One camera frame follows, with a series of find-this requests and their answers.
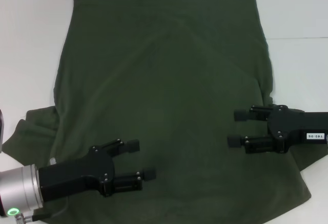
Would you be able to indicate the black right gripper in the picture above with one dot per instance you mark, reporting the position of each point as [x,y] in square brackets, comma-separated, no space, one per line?
[294,126]

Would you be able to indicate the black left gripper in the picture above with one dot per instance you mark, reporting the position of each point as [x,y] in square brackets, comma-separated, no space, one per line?
[74,175]

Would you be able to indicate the dark green shirt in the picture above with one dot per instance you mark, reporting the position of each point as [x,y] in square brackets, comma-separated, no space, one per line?
[164,80]

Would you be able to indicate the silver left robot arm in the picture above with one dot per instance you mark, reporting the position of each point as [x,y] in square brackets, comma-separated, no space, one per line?
[23,188]

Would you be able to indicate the small silver round plug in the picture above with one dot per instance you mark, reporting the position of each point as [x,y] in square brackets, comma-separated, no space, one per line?
[52,161]

